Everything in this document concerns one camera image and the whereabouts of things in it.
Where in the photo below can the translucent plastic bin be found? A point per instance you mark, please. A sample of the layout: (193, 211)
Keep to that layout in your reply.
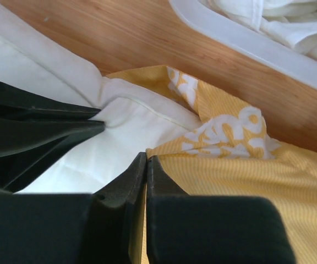
(246, 41)

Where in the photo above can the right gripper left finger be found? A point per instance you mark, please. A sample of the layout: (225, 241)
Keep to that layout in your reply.
(103, 227)

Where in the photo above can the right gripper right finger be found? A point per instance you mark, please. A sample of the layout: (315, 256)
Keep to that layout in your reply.
(183, 228)

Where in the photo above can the white pillow with bear print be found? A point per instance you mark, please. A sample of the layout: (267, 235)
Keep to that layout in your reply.
(135, 118)

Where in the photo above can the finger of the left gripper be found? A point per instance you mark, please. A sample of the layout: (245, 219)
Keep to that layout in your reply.
(28, 148)
(17, 104)

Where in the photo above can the white printed cloth in bin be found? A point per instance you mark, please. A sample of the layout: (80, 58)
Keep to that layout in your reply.
(290, 23)

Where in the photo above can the yellow pillowcase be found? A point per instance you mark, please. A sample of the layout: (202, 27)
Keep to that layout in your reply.
(231, 153)

